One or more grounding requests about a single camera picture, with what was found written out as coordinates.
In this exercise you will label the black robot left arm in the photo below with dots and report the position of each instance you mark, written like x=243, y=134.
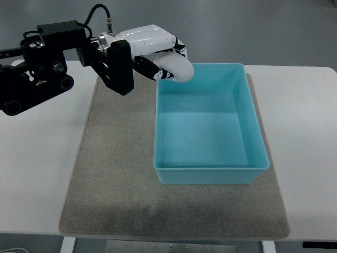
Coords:
x=43, y=73

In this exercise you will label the white left table leg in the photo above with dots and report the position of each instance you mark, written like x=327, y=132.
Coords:
x=68, y=245

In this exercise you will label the blue plastic box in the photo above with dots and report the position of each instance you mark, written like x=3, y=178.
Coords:
x=207, y=129

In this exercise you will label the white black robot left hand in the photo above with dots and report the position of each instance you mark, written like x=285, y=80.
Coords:
x=145, y=44

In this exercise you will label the white table leg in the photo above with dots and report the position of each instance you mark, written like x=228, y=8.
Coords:
x=268, y=247
x=68, y=245

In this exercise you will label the white bunny toy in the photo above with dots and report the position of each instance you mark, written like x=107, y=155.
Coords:
x=180, y=68

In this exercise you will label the white right table leg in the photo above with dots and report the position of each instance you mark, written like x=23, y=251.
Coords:
x=268, y=247

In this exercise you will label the black table control panel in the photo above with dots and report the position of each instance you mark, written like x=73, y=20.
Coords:
x=319, y=245

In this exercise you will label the grey fabric mat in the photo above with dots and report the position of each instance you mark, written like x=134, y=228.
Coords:
x=114, y=191

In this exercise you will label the metal base plate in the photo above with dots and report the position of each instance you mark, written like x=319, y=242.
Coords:
x=138, y=246

